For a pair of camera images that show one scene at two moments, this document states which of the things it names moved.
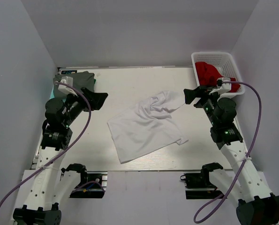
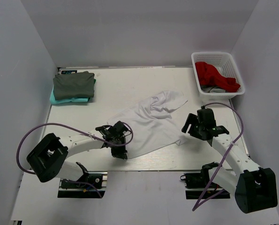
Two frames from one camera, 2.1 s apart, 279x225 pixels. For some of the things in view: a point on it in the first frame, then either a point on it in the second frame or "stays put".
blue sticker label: [68, 71] stays put
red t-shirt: [207, 75] stays put
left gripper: [96, 100] → [120, 153]
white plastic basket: [223, 62] stays put
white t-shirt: [147, 128] stays put
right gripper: [199, 92] → [192, 119]
